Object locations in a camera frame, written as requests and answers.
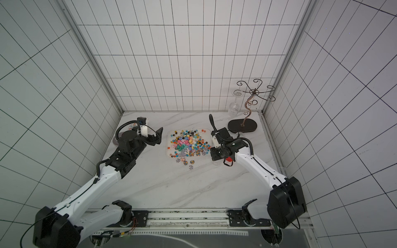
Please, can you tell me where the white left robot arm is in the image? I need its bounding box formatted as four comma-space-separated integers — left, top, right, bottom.
32, 117, 163, 248

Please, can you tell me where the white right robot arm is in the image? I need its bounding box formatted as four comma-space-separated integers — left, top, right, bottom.
209, 114, 307, 229

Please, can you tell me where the pile of pastel candies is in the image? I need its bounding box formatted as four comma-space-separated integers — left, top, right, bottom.
169, 136, 201, 153

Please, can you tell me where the pile of swirl candies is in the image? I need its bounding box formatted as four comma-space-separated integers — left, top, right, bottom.
170, 149, 209, 170

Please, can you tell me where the colourful patterned bowl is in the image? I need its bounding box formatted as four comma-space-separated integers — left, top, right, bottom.
128, 123, 140, 130

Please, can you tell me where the white plastic tray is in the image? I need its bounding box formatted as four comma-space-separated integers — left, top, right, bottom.
165, 128, 215, 158

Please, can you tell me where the copper wine glass rack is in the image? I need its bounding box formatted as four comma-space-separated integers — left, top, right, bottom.
227, 79, 276, 133

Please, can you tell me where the clear hanging wine glass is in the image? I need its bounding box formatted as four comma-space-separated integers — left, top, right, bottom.
228, 89, 244, 118

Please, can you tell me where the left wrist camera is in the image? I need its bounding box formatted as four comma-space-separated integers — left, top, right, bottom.
137, 117, 148, 137

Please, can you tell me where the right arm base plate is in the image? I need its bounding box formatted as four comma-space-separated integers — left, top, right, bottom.
226, 199, 271, 227

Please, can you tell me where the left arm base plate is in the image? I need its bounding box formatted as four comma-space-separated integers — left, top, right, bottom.
108, 210, 149, 228

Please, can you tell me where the aluminium mounting rail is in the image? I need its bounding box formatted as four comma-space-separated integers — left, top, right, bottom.
63, 208, 314, 231

